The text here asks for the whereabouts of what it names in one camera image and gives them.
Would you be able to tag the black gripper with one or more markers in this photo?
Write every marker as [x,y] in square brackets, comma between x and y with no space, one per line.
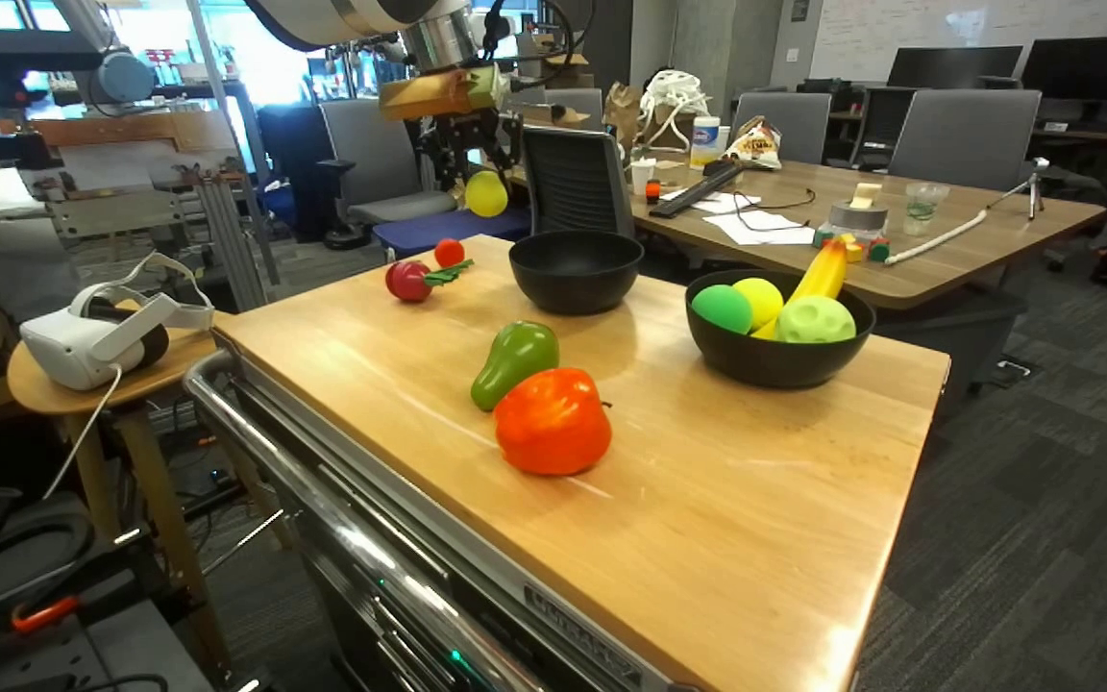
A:
[450,138]

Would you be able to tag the yellow toy lemon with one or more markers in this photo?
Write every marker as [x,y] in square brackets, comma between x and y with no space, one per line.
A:
[485,195]

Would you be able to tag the red toy strawberry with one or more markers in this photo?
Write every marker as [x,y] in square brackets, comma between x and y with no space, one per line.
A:
[448,252]

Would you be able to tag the red toy radish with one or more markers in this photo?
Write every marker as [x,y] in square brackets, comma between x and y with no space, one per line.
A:
[412,282]

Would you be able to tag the green toy pear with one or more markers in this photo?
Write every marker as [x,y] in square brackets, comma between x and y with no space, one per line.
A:
[516,352]

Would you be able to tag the green toy ball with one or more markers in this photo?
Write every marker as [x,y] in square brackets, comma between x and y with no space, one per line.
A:
[726,306]

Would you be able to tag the yellow toy ball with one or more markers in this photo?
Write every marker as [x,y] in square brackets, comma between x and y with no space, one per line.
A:
[764,300]

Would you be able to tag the yellow toy banana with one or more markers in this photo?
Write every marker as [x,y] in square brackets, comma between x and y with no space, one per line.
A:
[830,272]

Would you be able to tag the light green toy cabbage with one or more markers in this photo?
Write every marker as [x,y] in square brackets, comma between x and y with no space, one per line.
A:
[816,320]

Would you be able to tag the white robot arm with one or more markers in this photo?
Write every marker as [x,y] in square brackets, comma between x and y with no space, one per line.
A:
[434,37]

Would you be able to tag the grey office chair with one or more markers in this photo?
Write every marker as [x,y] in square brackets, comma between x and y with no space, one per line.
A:
[374,168]

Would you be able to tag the black mesh chair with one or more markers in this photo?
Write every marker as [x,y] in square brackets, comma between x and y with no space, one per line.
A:
[573,195]

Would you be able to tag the black bowl left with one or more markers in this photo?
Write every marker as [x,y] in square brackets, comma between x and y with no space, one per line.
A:
[573,272]

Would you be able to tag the black bowl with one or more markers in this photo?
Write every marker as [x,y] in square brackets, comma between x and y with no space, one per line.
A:
[573,272]
[769,364]

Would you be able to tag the black keyboard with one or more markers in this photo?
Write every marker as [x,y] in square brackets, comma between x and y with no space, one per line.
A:
[714,179]

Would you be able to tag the wooden office table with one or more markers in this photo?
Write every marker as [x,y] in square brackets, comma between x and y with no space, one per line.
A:
[919,238]

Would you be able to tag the white paper sheets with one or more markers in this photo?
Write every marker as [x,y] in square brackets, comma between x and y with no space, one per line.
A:
[746,224]

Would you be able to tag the black bowl right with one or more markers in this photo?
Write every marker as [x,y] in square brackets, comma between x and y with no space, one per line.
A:
[769,364]

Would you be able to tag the white VR headset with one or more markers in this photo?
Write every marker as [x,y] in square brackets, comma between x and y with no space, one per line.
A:
[113,329]

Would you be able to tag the round wooden stool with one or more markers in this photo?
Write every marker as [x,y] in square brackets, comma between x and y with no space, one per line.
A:
[79,416]

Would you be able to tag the grey chair right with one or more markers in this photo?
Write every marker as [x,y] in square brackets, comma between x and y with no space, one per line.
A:
[967,137]

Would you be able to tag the orange clamp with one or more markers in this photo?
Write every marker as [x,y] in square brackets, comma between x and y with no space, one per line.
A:
[44,618]

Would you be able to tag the metal cart handle bar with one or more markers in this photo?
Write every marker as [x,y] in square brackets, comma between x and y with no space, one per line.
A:
[389,609]

